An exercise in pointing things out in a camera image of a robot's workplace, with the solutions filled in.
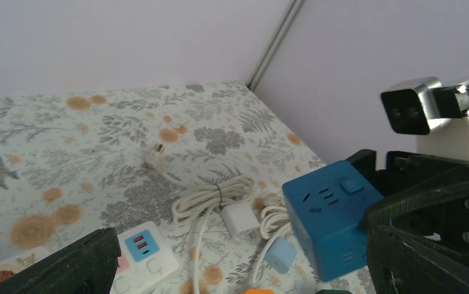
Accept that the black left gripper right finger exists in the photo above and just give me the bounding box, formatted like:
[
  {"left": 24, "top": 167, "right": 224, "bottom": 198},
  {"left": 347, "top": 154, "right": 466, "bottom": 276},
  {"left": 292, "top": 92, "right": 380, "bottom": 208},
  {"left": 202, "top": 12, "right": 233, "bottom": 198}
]
[{"left": 367, "top": 225, "right": 469, "bottom": 293}]

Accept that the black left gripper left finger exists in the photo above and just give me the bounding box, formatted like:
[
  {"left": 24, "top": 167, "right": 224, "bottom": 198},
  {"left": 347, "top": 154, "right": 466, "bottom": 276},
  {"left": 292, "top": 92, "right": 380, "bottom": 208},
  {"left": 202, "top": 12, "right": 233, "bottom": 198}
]
[{"left": 0, "top": 228, "right": 121, "bottom": 294}]

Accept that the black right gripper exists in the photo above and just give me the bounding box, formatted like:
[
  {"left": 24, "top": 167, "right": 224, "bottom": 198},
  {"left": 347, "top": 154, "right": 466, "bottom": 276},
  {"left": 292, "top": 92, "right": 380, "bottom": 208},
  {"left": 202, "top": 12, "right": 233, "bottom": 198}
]
[{"left": 348, "top": 149, "right": 469, "bottom": 268}]

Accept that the white multicolour power strip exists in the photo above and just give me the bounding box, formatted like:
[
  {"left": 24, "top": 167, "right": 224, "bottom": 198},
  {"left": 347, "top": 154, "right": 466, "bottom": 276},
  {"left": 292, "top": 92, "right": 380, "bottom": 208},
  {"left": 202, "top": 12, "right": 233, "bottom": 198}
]
[{"left": 0, "top": 222, "right": 179, "bottom": 293}]

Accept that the blue cube socket adapter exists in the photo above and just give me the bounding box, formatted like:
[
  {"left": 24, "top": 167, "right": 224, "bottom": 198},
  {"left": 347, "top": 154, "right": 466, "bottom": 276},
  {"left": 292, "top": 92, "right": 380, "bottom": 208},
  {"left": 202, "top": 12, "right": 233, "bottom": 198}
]
[{"left": 282, "top": 160, "right": 383, "bottom": 282}]

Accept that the dark green cube adapter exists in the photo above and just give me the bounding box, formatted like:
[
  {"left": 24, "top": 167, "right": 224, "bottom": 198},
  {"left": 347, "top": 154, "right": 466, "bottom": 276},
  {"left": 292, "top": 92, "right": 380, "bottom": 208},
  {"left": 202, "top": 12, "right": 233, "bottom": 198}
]
[{"left": 315, "top": 289, "right": 352, "bottom": 294}]

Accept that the light blue small adapter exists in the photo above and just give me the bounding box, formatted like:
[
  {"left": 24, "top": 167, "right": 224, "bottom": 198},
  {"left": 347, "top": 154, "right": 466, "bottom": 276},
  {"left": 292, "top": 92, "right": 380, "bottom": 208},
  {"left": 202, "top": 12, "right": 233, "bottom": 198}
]
[{"left": 252, "top": 205, "right": 298, "bottom": 285}]

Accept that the white small charger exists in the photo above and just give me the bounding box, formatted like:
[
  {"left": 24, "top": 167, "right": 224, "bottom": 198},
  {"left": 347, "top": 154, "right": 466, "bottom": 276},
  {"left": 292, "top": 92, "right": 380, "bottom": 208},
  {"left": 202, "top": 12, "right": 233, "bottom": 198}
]
[{"left": 220, "top": 202, "right": 260, "bottom": 238}]

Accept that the floral patterned table mat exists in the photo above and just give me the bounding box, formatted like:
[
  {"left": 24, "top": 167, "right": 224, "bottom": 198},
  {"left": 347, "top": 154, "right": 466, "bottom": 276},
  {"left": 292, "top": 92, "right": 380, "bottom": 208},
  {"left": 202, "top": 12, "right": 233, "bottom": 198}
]
[{"left": 0, "top": 81, "right": 377, "bottom": 294}]

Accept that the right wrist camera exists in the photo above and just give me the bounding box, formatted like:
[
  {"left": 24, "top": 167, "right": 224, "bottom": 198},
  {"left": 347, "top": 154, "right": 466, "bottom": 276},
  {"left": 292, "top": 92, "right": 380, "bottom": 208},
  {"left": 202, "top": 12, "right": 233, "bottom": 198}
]
[{"left": 380, "top": 77, "right": 469, "bottom": 161}]

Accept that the white coiled power cord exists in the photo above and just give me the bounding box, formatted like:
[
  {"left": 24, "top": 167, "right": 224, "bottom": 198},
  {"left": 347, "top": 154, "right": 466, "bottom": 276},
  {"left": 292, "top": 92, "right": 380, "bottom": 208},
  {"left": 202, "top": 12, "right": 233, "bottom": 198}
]
[{"left": 145, "top": 143, "right": 255, "bottom": 294}]

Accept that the aluminium corner frame post right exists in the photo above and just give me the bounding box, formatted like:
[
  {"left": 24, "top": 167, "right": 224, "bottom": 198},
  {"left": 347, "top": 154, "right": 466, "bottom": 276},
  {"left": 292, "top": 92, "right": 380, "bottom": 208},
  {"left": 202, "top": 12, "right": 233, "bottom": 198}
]
[{"left": 246, "top": 0, "right": 305, "bottom": 91}]

